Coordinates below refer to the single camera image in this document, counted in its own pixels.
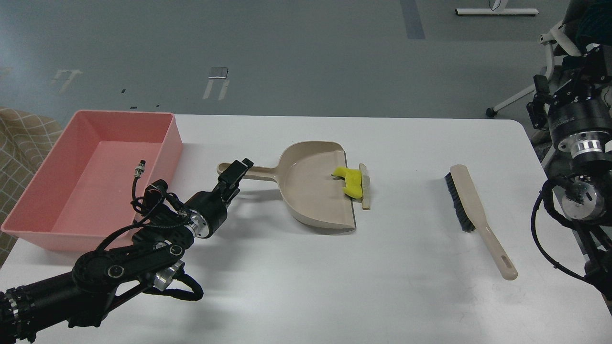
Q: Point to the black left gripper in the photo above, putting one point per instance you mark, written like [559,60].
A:
[212,206]

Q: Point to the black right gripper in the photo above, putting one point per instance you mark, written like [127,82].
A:
[576,117]

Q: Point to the beige plastic dustpan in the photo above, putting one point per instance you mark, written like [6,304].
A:
[304,178]

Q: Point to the yellow foam scrap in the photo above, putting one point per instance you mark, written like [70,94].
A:
[352,179]

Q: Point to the beige foam strip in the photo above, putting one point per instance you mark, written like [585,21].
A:
[365,187]

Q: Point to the beige brush with black bristles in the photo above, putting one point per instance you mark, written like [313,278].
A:
[471,214]

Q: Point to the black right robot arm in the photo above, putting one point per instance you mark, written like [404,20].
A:
[581,201]

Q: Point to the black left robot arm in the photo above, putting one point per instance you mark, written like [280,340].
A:
[144,257]

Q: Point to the pink plastic bin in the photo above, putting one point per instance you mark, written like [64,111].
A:
[82,191]

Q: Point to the white office chair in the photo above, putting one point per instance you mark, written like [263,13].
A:
[585,22]

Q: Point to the white stand base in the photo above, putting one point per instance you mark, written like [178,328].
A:
[498,8]

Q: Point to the beige checkered cloth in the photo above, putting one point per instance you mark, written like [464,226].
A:
[25,141]

